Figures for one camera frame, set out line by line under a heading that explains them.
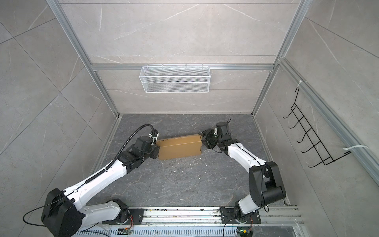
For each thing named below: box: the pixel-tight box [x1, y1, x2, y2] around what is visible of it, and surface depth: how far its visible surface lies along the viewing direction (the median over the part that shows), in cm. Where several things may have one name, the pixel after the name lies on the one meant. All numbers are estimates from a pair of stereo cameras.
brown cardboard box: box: [156, 133, 203, 161], surface depth 87 cm
